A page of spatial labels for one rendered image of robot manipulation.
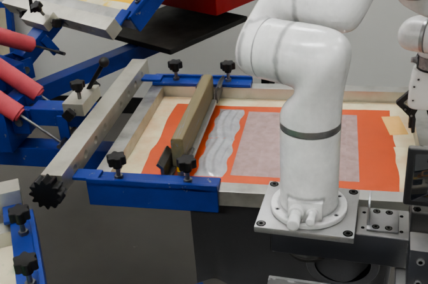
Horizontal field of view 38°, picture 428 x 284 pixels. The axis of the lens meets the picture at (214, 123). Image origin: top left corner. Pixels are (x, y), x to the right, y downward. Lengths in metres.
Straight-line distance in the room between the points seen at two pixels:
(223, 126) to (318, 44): 0.84
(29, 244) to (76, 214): 1.85
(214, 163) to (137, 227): 1.49
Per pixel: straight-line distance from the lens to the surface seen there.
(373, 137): 1.66
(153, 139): 1.67
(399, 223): 1.07
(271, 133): 1.66
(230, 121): 1.73
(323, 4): 0.96
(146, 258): 2.79
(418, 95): 1.54
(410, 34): 1.41
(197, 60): 3.77
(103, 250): 2.87
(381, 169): 1.53
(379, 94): 1.84
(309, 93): 0.90
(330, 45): 0.89
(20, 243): 1.30
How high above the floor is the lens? 1.75
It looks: 27 degrees down
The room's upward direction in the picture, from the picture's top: 3 degrees counter-clockwise
